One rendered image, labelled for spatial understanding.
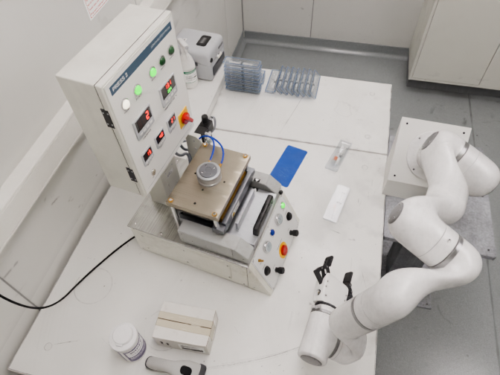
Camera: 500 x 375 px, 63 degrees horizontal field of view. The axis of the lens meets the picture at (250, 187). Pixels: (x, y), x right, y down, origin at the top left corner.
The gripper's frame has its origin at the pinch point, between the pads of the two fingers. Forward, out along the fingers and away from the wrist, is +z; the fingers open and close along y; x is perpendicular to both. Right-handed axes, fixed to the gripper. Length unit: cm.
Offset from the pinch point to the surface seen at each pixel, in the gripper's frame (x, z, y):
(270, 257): -19.9, -0.8, -14.2
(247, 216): -16.0, 3.9, -30.3
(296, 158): -30, 55, -17
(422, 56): -30, 219, 42
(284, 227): -19.9, 13.3, -13.6
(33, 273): -65, -37, -73
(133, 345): -36, -45, -37
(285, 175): -31, 43, -17
